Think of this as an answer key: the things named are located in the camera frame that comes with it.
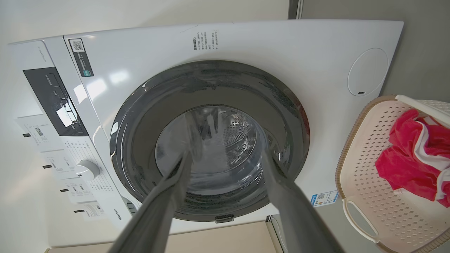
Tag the blue energy label sticker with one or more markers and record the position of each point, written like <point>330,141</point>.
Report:
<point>324,198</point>

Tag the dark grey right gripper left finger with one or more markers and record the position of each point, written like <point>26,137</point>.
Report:
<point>154,211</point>

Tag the dark QR code sticker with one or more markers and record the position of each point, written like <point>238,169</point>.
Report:
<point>82,58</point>

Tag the red and white garment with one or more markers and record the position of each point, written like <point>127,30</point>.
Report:
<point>404,168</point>

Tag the white front-load washing machine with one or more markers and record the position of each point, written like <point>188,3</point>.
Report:
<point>267,42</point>

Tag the silver washer program knob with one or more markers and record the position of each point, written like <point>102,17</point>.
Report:
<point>87,170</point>

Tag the warning text sticker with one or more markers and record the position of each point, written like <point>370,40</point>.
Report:
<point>205,40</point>

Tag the steel perforated washer drum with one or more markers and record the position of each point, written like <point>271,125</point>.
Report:
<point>235,137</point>

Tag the round white filter cover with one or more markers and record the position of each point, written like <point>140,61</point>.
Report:
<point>367,72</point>

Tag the cream perforated plastic laundry basket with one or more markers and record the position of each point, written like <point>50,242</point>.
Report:
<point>369,196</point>

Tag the round black glass washer door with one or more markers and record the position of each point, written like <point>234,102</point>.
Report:
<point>140,116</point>

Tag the white paper note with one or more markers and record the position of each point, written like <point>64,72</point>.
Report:
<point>79,191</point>
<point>37,133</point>
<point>59,164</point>
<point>93,211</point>

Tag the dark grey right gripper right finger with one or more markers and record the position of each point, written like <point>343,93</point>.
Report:
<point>299,218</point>

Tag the black washer display panel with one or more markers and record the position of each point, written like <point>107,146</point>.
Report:
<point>52,102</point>

